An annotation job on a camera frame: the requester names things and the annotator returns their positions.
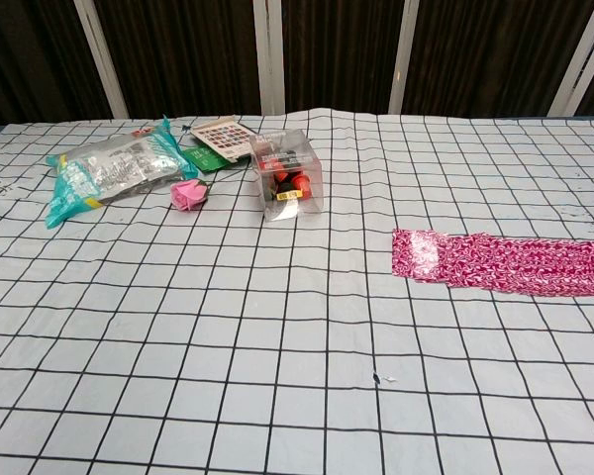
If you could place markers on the colour swatch chart card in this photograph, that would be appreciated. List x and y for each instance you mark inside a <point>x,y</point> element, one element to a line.
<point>223,136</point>

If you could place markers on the white black checked tablecloth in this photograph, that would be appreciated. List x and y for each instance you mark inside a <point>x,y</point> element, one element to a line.
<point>227,346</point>

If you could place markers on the green flat packet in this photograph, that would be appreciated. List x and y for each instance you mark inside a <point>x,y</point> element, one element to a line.
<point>203,159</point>

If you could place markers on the white frame post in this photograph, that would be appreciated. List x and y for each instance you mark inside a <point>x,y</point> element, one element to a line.
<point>406,54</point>
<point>104,59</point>
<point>574,54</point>
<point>268,59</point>

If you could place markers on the teal silver snack bag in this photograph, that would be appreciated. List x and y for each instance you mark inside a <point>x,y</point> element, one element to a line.
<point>114,168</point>

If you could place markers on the clear box with red items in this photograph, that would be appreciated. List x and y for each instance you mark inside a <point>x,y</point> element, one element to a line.
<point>287,168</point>

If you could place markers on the long pink glitter packet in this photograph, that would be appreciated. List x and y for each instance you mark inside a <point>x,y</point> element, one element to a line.
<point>524,262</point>

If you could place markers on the pink paper rose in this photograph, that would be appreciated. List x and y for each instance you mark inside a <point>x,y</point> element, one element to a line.
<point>185,195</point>

